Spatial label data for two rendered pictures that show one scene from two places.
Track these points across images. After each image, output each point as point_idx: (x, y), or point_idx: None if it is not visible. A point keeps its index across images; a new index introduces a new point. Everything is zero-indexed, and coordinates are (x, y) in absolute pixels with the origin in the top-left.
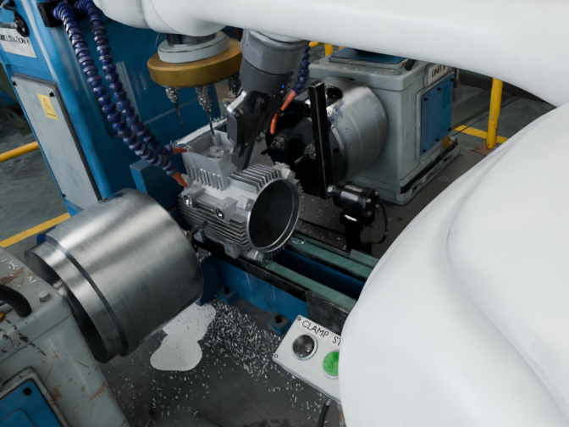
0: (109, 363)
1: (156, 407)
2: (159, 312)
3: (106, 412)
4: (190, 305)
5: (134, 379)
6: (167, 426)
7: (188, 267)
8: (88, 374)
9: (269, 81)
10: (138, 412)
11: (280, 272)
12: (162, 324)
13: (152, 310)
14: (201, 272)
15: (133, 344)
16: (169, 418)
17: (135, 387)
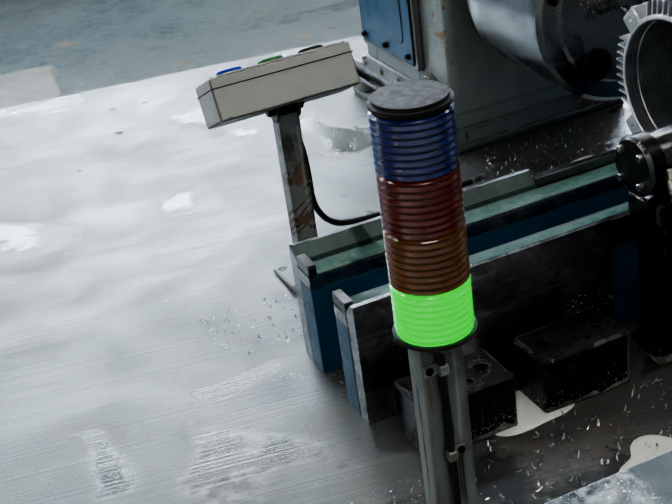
0: (612, 130)
1: (508, 161)
2: (497, 24)
3: (441, 65)
4: (543, 73)
5: (568, 146)
6: (474, 168)
7: (526, 5)
8: (437, 6)
9: None
10: (511, 151)
11: (612, 167)
12: (510, 52)
13: (491, 13)
14: (535, 29)
15: (482, 35)
16: (484, 169)
17: (553, 148)
